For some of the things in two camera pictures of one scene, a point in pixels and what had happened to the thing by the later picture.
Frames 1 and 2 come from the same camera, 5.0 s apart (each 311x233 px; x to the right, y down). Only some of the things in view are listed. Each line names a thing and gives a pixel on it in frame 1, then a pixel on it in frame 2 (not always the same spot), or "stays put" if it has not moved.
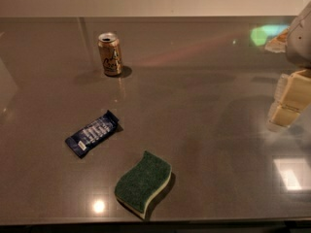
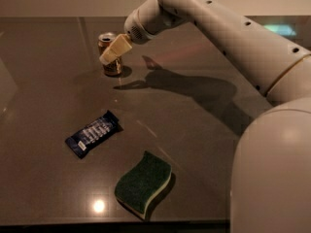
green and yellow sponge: (141, 183) stays put
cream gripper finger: (293, 95) to (137, 32)
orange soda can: (111, 53) stays put
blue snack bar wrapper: (82, 141) stays put
